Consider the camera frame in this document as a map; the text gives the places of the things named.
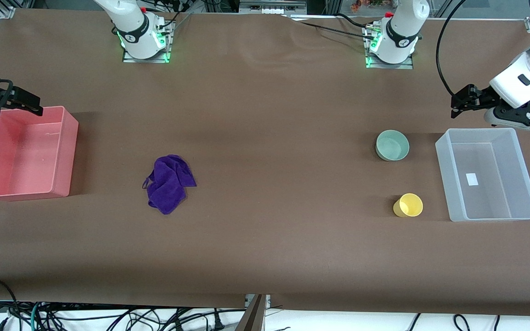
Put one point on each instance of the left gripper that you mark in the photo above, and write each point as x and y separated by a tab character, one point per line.
481	97

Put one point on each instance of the pale green bowl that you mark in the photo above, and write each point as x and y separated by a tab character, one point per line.
392	146

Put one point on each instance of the yellow cup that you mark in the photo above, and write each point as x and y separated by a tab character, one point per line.
410	206

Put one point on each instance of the purple cloth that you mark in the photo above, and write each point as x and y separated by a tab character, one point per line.
169	186

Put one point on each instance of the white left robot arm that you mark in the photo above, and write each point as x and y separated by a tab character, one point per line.
403	27

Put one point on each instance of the pink plastic bin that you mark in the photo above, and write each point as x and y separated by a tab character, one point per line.
25	156

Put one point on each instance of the translucent white plastic bin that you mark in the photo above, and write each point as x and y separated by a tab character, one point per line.
490	179

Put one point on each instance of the grey power strip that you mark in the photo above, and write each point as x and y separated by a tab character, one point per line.
272	6

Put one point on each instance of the brown table cover sheet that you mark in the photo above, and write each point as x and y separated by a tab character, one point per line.
265	184

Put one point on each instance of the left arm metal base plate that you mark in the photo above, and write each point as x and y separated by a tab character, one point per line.
391	65

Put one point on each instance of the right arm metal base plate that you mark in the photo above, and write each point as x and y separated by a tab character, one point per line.
147	59

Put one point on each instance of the dark table frame bracket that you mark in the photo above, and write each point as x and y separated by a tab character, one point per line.
253	315

